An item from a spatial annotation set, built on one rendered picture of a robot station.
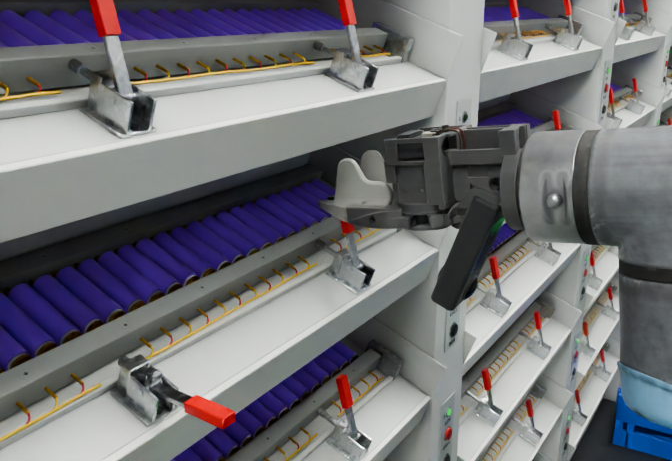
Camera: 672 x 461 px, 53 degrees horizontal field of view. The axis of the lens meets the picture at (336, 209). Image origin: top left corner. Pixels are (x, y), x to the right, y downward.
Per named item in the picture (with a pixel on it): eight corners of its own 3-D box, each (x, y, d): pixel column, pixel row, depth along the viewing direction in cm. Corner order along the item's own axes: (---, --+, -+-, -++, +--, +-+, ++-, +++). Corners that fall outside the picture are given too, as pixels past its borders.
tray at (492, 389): (563, 345, 150) (591, 296, 144) (444, 506, 102) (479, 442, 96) (483, 296, 158) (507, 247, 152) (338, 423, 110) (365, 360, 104)
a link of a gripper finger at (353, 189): (314, 156, 67) (397, 152, 62) (322, 214, 68) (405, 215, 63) (296, 163, 65) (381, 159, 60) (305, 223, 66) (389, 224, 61)
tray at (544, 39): (592, 69, 133) (626, 0, 127) (466, 106, 85) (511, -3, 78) (501, 30, 141) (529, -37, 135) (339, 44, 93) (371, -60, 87)
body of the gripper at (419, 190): (416, 127, 65) (541, 119, 58) (425, 214, 67) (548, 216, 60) (374, 141, 59) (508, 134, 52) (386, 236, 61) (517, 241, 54)
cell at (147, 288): (112, 265, 60) (162, 304, 57) (95, 271, 59) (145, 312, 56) (115, 248, 59) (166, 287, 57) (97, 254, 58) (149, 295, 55)
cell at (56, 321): (28, 298, 53) (80, 344, 51) (6, 306, 52) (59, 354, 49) (30, 279, 53) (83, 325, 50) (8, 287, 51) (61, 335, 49)
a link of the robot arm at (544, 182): (605, 226, 58) (573, 261, 50) (548, 224, 61) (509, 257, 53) (600, 121, 56) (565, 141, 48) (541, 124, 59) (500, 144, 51)
